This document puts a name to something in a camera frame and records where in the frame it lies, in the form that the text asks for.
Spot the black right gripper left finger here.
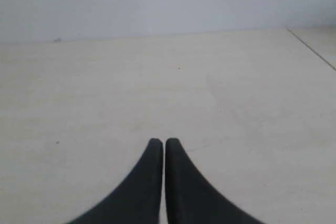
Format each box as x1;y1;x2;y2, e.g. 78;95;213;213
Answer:
71;138;163;223

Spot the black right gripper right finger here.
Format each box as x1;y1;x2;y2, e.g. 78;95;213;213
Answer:
165;138;261;223

